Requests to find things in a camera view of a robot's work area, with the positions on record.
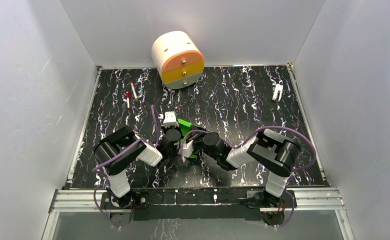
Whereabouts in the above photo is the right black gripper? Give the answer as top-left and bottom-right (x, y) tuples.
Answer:
(186, 125), (218, 161)

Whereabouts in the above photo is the green paper box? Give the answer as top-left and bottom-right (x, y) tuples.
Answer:
(178, 118), (197, 163)

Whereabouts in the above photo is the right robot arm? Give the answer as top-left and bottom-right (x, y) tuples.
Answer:
(180, 128), (301, 208)

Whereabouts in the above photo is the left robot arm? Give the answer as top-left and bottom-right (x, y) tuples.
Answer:
(92, 126), (182, 209)

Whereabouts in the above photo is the pink marker pen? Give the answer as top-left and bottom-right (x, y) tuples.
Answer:
(130, 82), (138, 101)

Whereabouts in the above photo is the red capped marker pen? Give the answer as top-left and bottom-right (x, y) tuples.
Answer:
(125, 91), (130, 110)

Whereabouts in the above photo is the round three-drawer storage cabinet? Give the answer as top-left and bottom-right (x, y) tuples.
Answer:
(151, 30), (205, 90)

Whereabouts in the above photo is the small white plastic clip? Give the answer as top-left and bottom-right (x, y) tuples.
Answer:
(272, 84), (283, 102)

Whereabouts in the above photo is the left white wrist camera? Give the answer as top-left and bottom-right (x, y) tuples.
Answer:
(159, 111), (179, 128)

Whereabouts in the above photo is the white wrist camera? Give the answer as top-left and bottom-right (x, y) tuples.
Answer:
(159, 111), (179, 128)
(180, 140), (194, 160)

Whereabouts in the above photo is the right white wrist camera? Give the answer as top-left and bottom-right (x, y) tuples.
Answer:
(180, 140), (194, 160)

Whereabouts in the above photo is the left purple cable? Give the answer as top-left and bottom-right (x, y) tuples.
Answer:
(91, 104), (164, 229)

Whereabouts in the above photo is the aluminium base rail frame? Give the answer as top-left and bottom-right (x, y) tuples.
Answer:
(42, 187), (354, 240)

